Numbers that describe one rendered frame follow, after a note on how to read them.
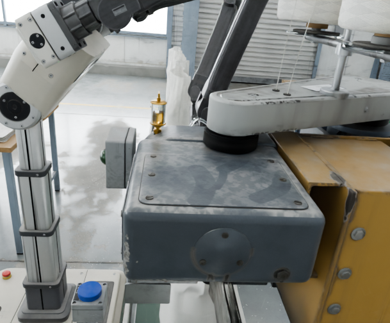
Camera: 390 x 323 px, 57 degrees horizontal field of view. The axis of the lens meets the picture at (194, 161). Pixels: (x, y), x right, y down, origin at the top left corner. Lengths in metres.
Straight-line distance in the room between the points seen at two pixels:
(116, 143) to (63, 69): 0.55
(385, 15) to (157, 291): 0.63
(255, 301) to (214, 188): 1.84
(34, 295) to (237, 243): 1.39
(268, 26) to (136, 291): 7.81
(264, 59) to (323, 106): 7.77
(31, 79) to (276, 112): 0.80
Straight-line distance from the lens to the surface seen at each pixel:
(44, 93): 1.19
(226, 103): 0.54
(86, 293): 1.01
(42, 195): 1.46
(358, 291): 0.63
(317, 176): 0.53
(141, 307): 1.62
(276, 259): 0.45
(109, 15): 0.92
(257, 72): 8.42
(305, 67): 8.72
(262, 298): 2.29
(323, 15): 0.72
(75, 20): 0.94
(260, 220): 0.42
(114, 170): 0.62
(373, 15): 0.50
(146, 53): 8.19
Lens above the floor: 1.54
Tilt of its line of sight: 24 degrees down
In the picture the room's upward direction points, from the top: 5 degrees clockwise
